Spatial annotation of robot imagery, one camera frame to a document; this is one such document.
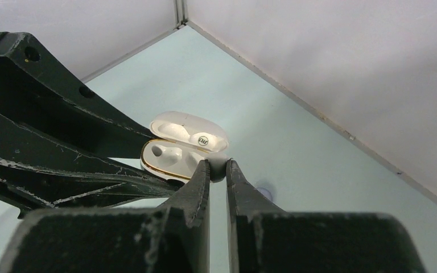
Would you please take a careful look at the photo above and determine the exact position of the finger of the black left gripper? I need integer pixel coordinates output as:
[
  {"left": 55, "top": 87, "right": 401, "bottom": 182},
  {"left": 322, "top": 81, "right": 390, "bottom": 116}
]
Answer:
[
  {"left": 0, "top": 32, "right": 153, "bottom": 158},
  {"left": 0, "top": 114, "right": 179, "bottom": 215}
]

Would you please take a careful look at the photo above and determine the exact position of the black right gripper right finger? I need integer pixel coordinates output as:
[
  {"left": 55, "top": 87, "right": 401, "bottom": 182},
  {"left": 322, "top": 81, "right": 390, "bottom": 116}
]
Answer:
[{"left": 226, "top": 160, "right": 426, "bottom": 272}]

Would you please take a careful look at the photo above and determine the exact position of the aluminium frame corner post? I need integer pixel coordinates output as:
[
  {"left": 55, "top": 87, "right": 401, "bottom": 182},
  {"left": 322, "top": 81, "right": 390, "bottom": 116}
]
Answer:
[{"left": 173, "top": 0, "right": 189, "bottom": 30}]

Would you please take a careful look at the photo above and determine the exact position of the white earbud charging case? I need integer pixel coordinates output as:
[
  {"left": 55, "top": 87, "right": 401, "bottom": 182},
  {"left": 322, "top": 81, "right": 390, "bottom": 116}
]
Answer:
[{"left": 140, "top": 111, "right": 229, "bottom": 184}]

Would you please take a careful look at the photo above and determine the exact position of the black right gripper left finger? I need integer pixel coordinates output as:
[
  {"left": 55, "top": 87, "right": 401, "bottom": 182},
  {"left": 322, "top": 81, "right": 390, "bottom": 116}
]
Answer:
[{"left": 0, "top": 160, "right": 211, "bottom": 272}]

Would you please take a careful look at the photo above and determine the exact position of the purple oval charging case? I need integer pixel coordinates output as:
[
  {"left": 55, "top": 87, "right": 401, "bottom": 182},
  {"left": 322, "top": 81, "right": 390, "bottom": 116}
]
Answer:
[{"left": 255, "top": 181, "right": 275, "bottom": 202}]

